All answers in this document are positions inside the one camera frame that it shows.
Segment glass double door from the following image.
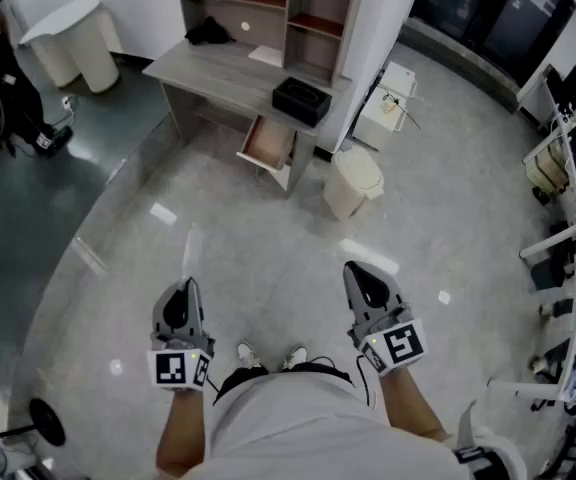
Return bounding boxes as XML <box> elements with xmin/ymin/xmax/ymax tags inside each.
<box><xmin>410</xmin><ymin>0</ymin><xmax>576</xmax><ymax>87</ymax></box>

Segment wooden desk drawer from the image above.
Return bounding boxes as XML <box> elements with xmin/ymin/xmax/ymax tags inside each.
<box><xmin>236</xmin><ymin>114</ymin><xmax>300</xmax><ymax>190</ymax></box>

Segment grey wooden desk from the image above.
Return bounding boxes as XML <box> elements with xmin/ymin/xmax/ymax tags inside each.
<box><xmin>141</xmin><ymin>37</ymin><xmax>344</xmax><ymax>200</ymax></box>

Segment person's white shirt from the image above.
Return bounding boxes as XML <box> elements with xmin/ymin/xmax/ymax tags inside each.
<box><xmin>182</xmin><ymin>370</ymin><xmax>529</xmax><ymax>480</ymax></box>

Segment tan shelf cart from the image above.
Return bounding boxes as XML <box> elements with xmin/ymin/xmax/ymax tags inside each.
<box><xmin>524</xmin><ymin>142</ymin><xmax>569</xmax><ymax>204</ymax></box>

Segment black floor fan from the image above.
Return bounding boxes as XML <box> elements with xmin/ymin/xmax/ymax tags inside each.
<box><xmin>0</xmin><ymin>397</ymin><xmax>67</xmax><ymax>469</ymax></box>

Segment person's left forearm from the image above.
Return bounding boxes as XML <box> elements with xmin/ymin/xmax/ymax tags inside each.
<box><xmin>156</xmin><ymin>389</ymin><xmax>205</xmax><ymax>475</ymax></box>

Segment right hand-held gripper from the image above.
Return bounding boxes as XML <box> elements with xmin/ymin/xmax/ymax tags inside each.
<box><xmin>342</xmin><ymin>260</ymin><xmax>429</xmax><ymax>379</ymax></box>

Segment white low cabinet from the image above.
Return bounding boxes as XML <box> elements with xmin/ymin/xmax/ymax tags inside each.
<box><xmin>351</xmin><ymin>60</ymin><xmax>419</xmax><ymax>153</ymax></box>

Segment white office desk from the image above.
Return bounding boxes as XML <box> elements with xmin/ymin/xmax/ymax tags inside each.
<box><xmin>487</xmin><ymin>62</ymin><xmax>576</xmax><ymax>409</ymax></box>

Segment person's black trousers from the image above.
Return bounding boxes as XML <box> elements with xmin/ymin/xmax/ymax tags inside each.
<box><xmin>212</xmin><ymin>361</ymin><xmax>357</xmax><ymax>405</ymax></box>

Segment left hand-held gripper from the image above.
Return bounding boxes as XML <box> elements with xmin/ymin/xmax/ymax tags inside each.
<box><xmin>146</xmin><ymin>276</ymin><xmax>217</xmax><ymax>393</ymax></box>

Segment thin black stick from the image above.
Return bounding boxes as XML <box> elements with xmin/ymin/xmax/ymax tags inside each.
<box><xmin>392</xmin><ymin>98</ymin><xmax>423</xmax><ymax>131</ymax></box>

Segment person's right shoe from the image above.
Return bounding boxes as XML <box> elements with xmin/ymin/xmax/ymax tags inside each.
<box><xmin>282</xmin><ymin>344</ymin><xmax>309</xmax><ymax>371</ymax></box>

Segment grey shelf hutch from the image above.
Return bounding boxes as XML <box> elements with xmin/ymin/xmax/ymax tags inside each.
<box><xmin>176</xmin><ymin>0</ymin><xmax>369</xmax><ymax>87</ymax></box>

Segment cream trash bin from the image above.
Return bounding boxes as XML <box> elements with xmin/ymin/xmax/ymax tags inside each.
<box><xmin>322</xmin><ymin>146</ymin><xmax>385</xmax><ymax>222</ymax></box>

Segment black cloth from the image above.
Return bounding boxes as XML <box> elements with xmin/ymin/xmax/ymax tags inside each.
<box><xmin>184</xmin><ymin>16</ymin><xmax>234</xmax><ymax>47</ymax></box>

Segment person's right forearm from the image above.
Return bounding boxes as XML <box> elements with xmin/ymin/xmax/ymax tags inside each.
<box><xmin>380</xmin><ymin>367</ymin><xmax>453</xmax><ymax>442</ymax></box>

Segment person's left shoe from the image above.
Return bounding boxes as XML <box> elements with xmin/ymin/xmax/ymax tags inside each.
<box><xmin>236</xmin><ymin>340</ymin><xmax>263</xmax><ymax>369</ymax></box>

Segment black tissue box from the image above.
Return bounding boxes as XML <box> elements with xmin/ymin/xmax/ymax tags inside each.
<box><xmin>271</xmin><ymin>76</ymin><xmax>333</xmax><ymax>128</ymax></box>

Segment person's shoe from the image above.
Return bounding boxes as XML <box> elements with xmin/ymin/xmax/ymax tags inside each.
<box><xmin>282</xmin><ymin>344</ymin><xmax>309</xmax><ymax>371</ymax></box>
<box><xmin>236</xmin><ymin>340</ymin><xmax>263</xmax><ymax>369</ymax></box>

